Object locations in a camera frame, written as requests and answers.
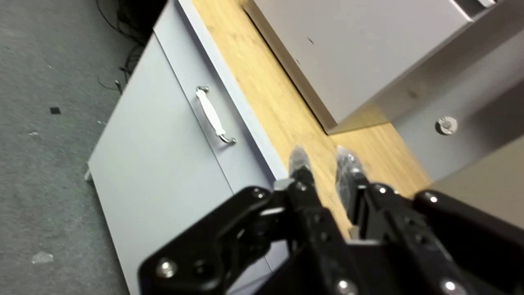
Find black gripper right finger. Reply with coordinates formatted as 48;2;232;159
333;146;524;295

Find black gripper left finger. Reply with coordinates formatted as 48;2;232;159
137;146;351;295

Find grey cabinet drawer front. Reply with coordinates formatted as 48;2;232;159
83;0;291;295

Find round silver screw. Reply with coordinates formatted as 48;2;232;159
435;115;460;138

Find small white floor scrap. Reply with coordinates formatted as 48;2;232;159
29;249;55;266

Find silver counter drawer handle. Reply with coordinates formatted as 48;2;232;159
193;84;237;148

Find black floor cables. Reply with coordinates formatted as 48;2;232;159
94;0;168;95

